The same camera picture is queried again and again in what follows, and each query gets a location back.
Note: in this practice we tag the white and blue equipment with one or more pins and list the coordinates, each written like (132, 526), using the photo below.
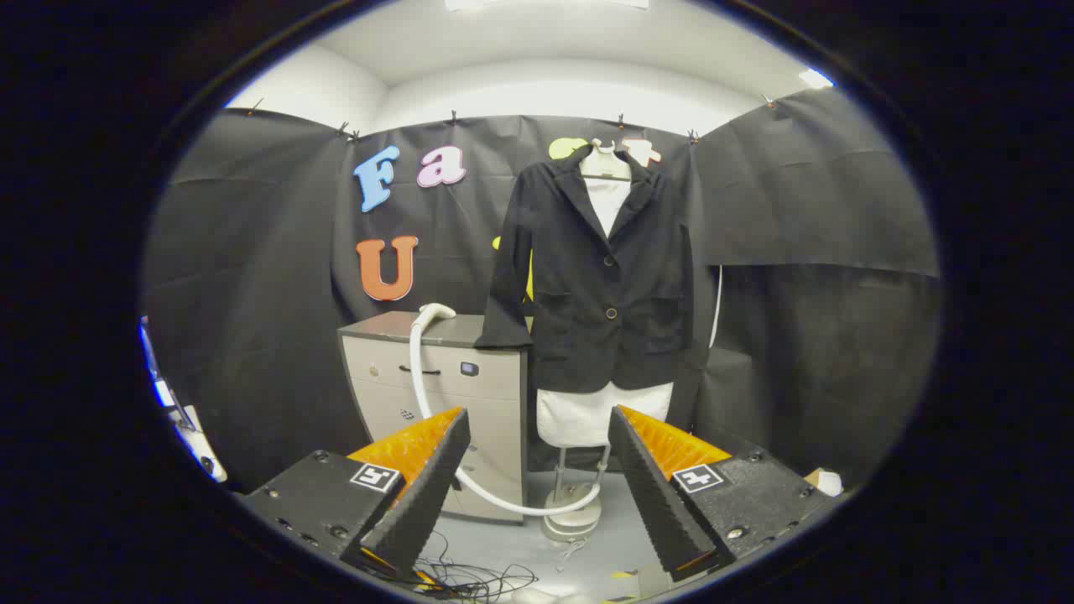
(189, 424)

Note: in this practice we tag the cardboard box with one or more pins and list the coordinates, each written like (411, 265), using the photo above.
(829, 482)

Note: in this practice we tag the ceiling light panel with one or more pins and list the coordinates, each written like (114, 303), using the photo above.
(815, 78)

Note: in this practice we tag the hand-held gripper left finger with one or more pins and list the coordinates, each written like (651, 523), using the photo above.
(428, 495)

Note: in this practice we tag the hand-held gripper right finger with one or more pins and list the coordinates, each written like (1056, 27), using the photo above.
(650, 495)

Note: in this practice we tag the white garment steamer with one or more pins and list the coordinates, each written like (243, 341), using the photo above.
(432, 315)

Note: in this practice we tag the black jacket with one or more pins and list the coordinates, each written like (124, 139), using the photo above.
(587, 285)

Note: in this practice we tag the grey drawer cabinet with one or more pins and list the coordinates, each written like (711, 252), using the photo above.
(487, 394)

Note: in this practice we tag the white mannequin torso on stand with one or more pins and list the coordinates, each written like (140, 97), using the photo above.
(587, 415)

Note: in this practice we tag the black backdrop cloth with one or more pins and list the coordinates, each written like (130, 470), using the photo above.
(268, 294)

